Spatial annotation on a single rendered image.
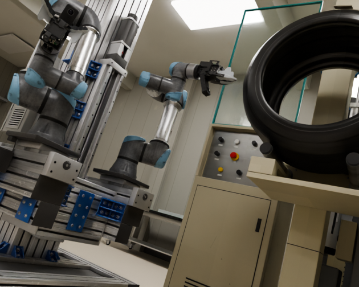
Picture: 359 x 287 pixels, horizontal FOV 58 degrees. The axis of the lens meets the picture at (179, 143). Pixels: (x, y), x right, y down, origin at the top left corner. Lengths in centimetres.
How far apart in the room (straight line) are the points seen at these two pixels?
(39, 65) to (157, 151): 75
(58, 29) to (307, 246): 123
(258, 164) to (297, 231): 41
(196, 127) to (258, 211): 452
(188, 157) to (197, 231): 418
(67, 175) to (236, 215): 102
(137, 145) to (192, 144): 447
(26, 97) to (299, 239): 124
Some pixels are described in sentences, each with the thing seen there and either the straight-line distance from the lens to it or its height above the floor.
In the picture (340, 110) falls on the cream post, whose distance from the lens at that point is 162.
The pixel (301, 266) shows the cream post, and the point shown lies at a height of 55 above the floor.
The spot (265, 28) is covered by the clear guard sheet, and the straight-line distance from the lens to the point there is 251.
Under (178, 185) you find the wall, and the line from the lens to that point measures 604.
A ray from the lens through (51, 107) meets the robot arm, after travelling 144.
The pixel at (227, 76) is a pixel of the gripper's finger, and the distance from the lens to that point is 147.
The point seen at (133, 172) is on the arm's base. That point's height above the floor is 75.
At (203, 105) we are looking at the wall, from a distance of 645.
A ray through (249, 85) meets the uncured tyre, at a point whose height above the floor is 113.
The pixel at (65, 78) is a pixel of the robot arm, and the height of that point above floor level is 95.
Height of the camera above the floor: 54
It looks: 14 degrees up
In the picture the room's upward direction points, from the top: 17 degrees clockwise
